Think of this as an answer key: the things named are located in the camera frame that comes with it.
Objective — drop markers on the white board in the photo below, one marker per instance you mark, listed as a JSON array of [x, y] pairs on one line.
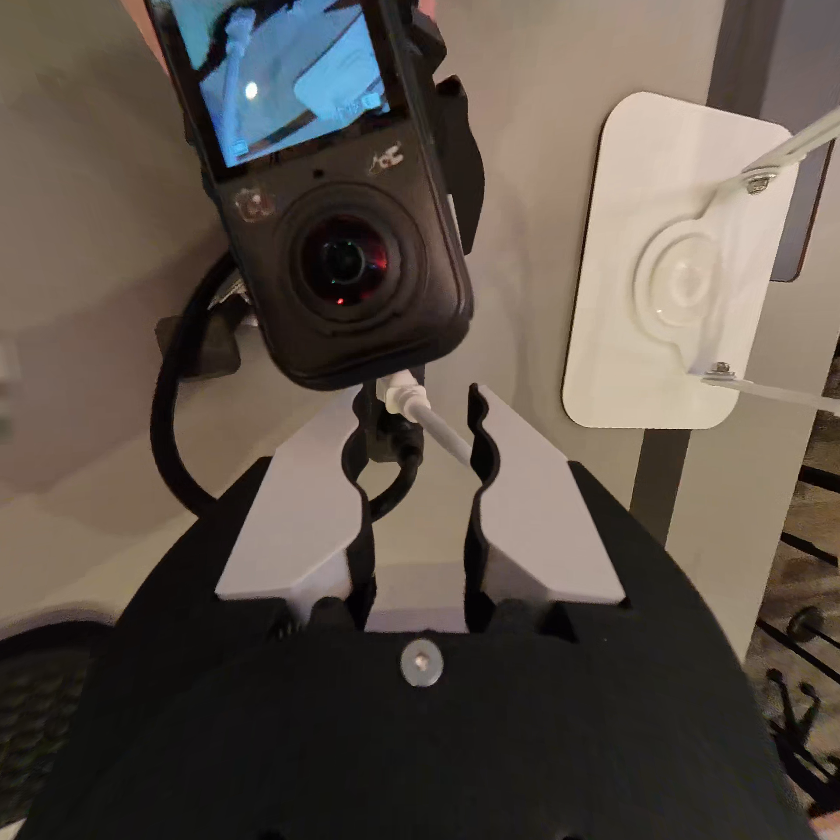
[[610, 262]]

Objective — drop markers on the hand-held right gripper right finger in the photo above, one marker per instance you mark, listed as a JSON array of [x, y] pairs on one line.
[[544, 525]]

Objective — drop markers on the dark mesh pad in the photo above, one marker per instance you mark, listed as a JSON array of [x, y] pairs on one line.
[[33, 709]]

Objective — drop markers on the black wall plug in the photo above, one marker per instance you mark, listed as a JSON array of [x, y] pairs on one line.
[[197, 348]]

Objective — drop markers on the dark patterned rug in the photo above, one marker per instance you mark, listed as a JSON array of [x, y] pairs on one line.
[[807, 590]]

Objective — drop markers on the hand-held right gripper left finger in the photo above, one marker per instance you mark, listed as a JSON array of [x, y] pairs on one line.
[[295, 525]]

